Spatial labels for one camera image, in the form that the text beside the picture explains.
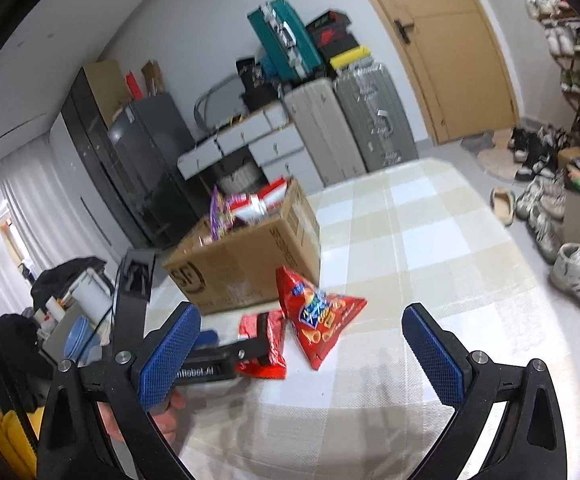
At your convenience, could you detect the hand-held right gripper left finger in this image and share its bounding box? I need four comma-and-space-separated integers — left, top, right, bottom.
37, 301, 203, 480

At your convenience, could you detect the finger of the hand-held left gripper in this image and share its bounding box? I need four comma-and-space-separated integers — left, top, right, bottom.
192, 330, 272, 362

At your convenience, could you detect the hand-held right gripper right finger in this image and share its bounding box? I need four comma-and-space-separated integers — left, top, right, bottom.
401, 303, 563, 480

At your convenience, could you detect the red triangular chips bag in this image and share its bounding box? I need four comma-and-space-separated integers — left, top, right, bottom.
276, 266, 368, 372

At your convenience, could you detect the brown cardboard box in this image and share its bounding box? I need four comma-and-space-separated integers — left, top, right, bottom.
162, 176, 321, 316

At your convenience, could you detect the purple snack packet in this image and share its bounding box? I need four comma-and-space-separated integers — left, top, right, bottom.
210, 186, 235, 241

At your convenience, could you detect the white red snack packet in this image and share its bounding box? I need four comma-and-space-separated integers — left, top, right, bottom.
227, 194, 267, 226

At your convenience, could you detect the person's left forearm yellow sleeve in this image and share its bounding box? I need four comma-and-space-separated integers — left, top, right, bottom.
0, 395, 39, 480

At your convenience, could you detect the person's left hand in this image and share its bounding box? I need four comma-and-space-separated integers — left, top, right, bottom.
98, 390, 187, 447

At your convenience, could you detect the white bin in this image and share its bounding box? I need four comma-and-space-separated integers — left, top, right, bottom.
67, 270, 115, 321

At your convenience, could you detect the black cloth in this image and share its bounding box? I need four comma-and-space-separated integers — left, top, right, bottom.
30, 257, 108, 301

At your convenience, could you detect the blue basin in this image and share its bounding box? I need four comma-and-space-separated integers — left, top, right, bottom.
64, 316, 103, 366

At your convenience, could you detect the checked tablecloth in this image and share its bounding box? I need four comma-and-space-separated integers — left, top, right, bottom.
150, 157, 580, 480

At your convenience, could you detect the grey refrigerator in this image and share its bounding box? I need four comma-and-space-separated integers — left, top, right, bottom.
107, 92, 208, 248

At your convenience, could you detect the black cabinet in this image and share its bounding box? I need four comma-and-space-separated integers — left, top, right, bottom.
60, 65, 171, 250

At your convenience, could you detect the white curtain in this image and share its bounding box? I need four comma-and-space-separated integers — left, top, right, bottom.
0, 160, 115, 311

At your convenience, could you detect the pile of shoes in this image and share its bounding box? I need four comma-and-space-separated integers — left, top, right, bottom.
490, 127, 580, 321

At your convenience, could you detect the white drawer cabinet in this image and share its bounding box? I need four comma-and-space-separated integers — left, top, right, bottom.
177, 102, 323, 196

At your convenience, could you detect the flat brown cardboard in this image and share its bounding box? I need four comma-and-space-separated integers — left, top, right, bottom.
82, 60, 131, 128

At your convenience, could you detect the beige door mat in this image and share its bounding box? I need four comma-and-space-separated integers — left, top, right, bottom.
477, 142, 521, 181

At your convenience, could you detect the beige suitcase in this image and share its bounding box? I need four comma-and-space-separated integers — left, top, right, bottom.
282, 77, 368, 186

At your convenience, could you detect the black bag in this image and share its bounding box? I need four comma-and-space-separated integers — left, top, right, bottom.
235, 57, 283, 111

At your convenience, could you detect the silver suitcase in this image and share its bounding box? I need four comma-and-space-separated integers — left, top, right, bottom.
334, 62, 418, 173

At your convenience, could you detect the teal suitcase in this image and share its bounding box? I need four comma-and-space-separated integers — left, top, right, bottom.
247, 0, 323, 83

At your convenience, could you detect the wooden door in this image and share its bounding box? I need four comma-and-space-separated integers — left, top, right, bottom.
345, 0, 521, 147

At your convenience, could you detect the black yellow shoe box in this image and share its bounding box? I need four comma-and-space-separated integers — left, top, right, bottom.
305, 10, 373, 73

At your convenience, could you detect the shoe rack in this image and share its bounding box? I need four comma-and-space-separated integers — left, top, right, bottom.
525, 0, 580, 136

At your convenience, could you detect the grey metal tube frame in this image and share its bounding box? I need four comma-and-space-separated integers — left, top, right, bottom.
195, 74, 245, 131

